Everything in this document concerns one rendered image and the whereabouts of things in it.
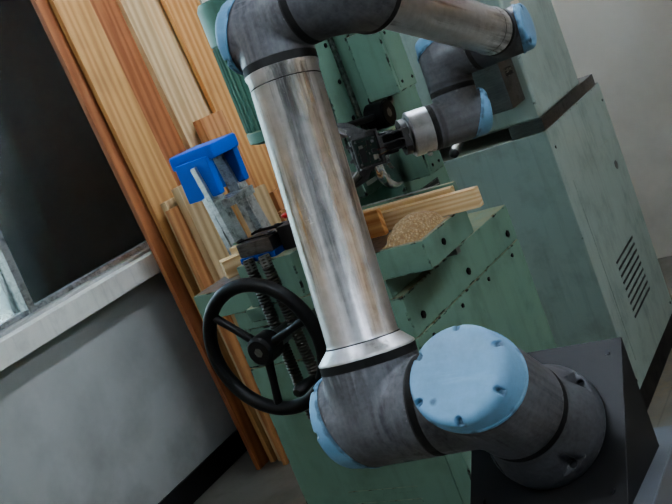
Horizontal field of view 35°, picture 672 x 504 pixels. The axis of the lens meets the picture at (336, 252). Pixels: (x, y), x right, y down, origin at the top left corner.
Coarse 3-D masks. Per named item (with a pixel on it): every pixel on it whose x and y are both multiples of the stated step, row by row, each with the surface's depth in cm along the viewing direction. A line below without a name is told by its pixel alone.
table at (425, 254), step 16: (448, 224) 208; (464, 224) 213; (384, 240) 211; (432, 240) 201; (448, 240) 206; (464, 240) 212; (384, 256) 204; (400, 256) 202; (416, 256) 200; (432, 256) 200; (384, 272) 205; (400, 272) 203; (416, 272) 201; (208, 288) 235; (224, 304) 228; (240, 304) 226; (272, 304) 209; (256, 320) 213
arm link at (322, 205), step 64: (256, 0) 153; (256, 64) 154; (320, 128) 154; (320, 192) 152; (320, 256) 153; (320, 320) 156; (384, 320) 154; (320, 384) 159; (384, 384) 150; (384, 448) 150
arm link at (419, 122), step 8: (408, 112) 204; (416, 112) 203; (424, 112) 203; (408, 120) 202; (416, 120) 202; (424, 120) 202; (416, 128) 201; (424, 128) 201; (432, 128) 202; (416, 136) 201; (424, 136) 202; (432, 136) 202; (416, 144) 202; (424, 144) 202; (432, 144) 203; (416, 152) 204; (424, 152) 204; (432, 152) 206
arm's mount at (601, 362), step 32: (544, 352) 166; (576, 352) 163; (608, 352) 159; (608, 384) 157; (608, 416) 155; (640, 416) 159; (608, 448) 153; (640, 448) 156; (480, 480) 164; (512, 480) 160; (576, 480) 154; (608, 480) 151; (640, 480) 153
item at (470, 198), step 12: (456, 192) 209; (468, 192) 207; (408, 204) 217; (420, 204) 214; (432, 204) 212; (444, 204) 211; (456, 204) 209; (468, 204) 208; (480, 204) 207; (384, 216) 219; (396, 216) 217
